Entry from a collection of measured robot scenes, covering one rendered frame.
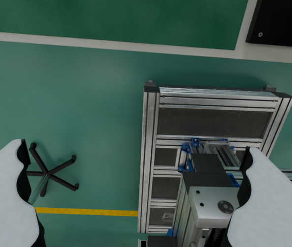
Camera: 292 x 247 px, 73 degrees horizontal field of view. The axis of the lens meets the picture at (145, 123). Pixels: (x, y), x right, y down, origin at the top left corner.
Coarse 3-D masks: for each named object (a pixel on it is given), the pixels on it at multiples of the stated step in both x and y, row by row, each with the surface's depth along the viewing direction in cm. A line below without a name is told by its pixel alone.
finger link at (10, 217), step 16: (16, 144) 10; (0, 160) 9; (16, 160) 9; (0, 176) 8; (16, 176) 8; (0, 192) 7; (16, 192) 7; (0, 208) 7; (16, 208) 7; (32, 208) 7; (0, 224) 6; (16, 224) 6; (32, 224) 6; (0, 240) 6; (16, 240) 6; (32, 240) 6
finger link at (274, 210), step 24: (240, 168) 11; (264, 168) 9; (240, 192) 9; (264, 192) 8; (288, 192) 8; (240, 216) 7; (264, 216) 7; (288, 216) 7; (240, 240) 6; (264, 240) 6; (288, 240) 6
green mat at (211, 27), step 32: (0, 0) 43; (32, 0) 43; (64, 0) 43; (96, 0) 43; (128, 0) 43; (160, 0) 43; (192, 0) 43; (224, 0) 43; (32, 32) 46; (64, 32) 46; (96, 32) 46; (128, 32) 46; (160, 32) 46; (192, 32) 46; (224, 32) 46
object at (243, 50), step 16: (256, 0) 44; (0, 32) 46; (240, 32) 47; (96, 48) 48; (112, 48) 48; (128, 48) 48; (144, 48) 48; (160, 48) 48; (176, 48) 48; (192, 48) 48; (240, 48) 48; (256, 48) 48; (272, 48) 48; (288, 48) 49
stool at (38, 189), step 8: (32, 144) 147; (32, 152) 146; (40, 160) 150; (72, 160) 151; (40, 168) 153; (56, 168) 154; (48, 176) 155; (56, 176) 160; (40, 184) 146; (64, 184) 162; (40, 192) 166; (32, 200) 134; (40, 224) 115
